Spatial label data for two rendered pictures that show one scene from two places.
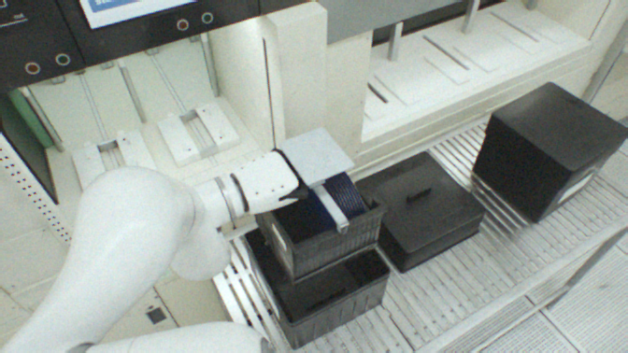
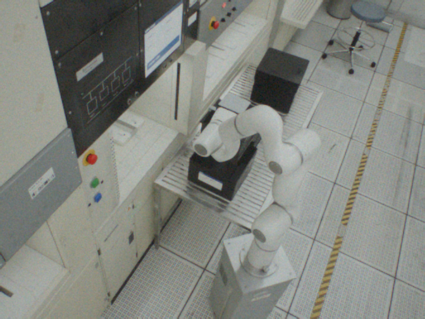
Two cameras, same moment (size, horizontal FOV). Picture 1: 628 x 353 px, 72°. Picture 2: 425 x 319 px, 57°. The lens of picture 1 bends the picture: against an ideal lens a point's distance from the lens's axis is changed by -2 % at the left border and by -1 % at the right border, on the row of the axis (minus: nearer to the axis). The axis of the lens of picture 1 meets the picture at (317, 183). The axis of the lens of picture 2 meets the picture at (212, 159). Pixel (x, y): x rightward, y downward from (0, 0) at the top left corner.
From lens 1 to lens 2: 120 cm
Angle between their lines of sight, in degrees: 26
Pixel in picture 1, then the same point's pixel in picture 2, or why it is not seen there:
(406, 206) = not seen: hidden behind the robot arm
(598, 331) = (317, 161)
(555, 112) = (279, 61)
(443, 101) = (223, 70)
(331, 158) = (241, 102)
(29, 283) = (100, 226)
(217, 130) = (129, 120)
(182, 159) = (124, 140)
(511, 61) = (240, 40)
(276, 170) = (227, 113)
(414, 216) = not seen: hidden behind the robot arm
